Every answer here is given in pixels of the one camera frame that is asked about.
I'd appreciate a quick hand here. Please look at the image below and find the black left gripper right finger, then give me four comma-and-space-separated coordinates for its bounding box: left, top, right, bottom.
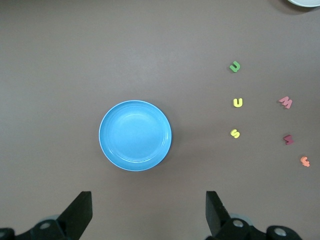
205, 191, 303, 240

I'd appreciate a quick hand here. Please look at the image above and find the blue plate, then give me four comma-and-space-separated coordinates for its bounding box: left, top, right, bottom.
98, 99, 173, 172

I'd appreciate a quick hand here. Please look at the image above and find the pink foam letter M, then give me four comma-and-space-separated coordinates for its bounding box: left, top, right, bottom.
278, 96, 293, 110

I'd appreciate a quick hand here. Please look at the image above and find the dark red foam letter M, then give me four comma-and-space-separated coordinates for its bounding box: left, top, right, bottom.
282, 134, 295, 146

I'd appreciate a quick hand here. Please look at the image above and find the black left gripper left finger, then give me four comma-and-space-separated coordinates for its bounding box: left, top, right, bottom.
0, 191, 93, 240

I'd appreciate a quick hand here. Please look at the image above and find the beige plate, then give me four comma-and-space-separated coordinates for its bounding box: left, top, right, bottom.
286, 0, 320, 8

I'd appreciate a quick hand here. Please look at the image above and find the green foam letter U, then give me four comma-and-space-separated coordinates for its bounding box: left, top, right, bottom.
228, 60, 242, 74

